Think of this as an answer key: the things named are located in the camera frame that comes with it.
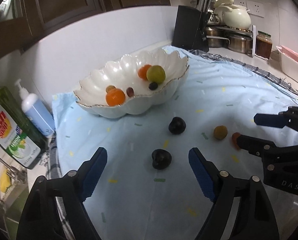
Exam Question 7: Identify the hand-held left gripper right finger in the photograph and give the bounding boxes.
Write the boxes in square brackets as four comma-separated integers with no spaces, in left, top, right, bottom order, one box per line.
[188,147,281,240]

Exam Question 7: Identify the white scalloped ceramic bowl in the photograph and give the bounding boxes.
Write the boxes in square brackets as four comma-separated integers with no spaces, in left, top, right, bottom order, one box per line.
[73,47,189,118]

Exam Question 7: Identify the yellow sponge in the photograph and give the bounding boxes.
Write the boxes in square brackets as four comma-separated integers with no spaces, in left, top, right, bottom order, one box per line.
[0,169,14,193]

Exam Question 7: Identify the brown window frame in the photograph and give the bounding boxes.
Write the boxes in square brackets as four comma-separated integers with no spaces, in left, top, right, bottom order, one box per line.
[0,0,174,55]

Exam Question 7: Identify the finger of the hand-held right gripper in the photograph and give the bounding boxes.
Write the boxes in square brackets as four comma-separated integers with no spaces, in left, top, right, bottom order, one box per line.
[254,106,298,138]
[236,134,280,173]

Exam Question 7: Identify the light blue cloth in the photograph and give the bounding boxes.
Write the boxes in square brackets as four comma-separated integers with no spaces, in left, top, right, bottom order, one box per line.
[51,45,298,240]

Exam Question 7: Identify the small steel faucet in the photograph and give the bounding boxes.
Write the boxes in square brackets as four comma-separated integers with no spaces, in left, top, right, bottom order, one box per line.
[0,147,29,180]

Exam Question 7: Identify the glass jar of red sauce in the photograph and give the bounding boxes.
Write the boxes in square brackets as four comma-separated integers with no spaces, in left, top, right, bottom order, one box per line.
[255,30,273,59]

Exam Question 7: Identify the steel cooking pot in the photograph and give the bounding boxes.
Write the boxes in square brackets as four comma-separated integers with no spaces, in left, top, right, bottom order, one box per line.
[204,26,231,48]
[226,34,253,54]

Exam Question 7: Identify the checked grey cloth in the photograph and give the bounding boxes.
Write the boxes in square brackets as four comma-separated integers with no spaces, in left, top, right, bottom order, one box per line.
[45,49,298,240]

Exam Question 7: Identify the green dish soap bottle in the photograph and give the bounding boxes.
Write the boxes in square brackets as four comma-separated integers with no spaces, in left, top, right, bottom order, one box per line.
[0,86,48,170]

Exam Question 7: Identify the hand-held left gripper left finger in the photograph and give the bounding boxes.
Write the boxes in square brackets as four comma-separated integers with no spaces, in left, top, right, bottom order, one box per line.
[16,147,107,240]

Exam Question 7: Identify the dark purple plum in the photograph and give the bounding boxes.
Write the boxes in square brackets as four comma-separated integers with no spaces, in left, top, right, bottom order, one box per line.
[151,149,173,170]
[168,117,186,135]

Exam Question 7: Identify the green round fruit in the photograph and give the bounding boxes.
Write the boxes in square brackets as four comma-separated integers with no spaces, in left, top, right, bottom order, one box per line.
[146,65,166,84]

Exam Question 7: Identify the cream ceramic pot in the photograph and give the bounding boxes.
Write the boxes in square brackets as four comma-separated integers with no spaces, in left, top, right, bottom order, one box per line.
[220,4,252,29]

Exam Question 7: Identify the white blue pump bottle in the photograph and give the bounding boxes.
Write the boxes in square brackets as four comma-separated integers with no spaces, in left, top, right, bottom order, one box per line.
[14,79,55,138]

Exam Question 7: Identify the white plastic tub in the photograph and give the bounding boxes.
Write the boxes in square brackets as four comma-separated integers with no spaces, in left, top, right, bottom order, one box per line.
[275,45,298,77]

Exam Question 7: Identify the black knife block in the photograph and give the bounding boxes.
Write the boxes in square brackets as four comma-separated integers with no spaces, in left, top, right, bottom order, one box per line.
[172,5,211,53]

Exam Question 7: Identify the orange tangerine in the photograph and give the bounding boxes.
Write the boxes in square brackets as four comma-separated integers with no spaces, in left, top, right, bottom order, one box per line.
[105,87,126,106]
[138,64,153,81]

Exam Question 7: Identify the small white ceramic pot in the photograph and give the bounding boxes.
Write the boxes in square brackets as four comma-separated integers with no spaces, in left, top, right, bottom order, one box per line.
[213,0,234,22]

